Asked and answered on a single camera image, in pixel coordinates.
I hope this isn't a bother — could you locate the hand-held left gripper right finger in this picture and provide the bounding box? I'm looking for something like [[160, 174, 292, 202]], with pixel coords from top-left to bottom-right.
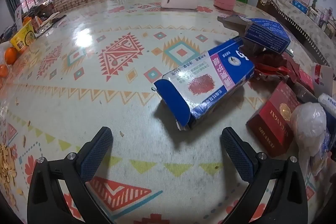
[[221, 127, 308, 224]]

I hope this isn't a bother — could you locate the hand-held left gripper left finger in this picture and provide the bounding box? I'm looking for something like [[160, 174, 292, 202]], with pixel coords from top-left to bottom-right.
[[27, 126, 114, 224]]

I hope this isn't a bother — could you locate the large blue white carton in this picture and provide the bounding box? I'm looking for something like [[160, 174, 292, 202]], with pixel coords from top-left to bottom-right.
[[154, 36, 256, 132]]

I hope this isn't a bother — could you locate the dark blue torn carton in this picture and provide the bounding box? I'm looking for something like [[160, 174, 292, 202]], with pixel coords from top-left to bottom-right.
[[217, 15, 291, 54]]

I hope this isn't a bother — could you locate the red cigarette box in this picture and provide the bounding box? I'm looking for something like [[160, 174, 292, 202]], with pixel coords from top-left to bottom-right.
[[246, 80, 301, 157]]

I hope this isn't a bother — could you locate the white crumpled plastic bag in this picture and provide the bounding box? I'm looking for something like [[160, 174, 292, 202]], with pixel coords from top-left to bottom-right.
[[289, 102, 327, 160]]

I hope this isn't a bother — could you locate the pile of seed shells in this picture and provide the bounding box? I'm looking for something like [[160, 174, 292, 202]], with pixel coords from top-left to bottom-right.
[[0, 144, 17, 203]]

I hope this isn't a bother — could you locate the red crumpled packet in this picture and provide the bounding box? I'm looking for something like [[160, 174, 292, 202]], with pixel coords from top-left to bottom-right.
[[253, 52, 300, 83]]

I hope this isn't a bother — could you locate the white blue packet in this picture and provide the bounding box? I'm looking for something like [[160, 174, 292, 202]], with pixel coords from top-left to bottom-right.
[[318, 93, 336, 114]]

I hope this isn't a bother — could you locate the white red carton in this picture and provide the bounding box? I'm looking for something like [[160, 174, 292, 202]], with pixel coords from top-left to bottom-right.
[[311, 63, 334, 98]]

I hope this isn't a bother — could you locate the yellow snack packet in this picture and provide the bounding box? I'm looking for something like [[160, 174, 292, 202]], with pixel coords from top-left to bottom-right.
[[10, 23, 36, 52]]

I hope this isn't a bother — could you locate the silver foil wrapper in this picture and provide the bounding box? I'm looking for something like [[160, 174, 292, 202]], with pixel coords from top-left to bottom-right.
[[34, 12, 67, 38]]

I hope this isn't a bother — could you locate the side table with tablecloth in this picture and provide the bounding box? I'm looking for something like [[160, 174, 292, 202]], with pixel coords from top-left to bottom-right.
[[260, 0, 336, 65]]

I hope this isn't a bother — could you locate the blue tissue pack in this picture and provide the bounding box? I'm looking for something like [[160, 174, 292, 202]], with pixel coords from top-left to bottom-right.
[[292, 0, 308, 13]]

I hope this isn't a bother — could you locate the group of bottles and jars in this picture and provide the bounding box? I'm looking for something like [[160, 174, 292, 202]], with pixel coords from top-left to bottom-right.
[[308, 0, 336, 35]]

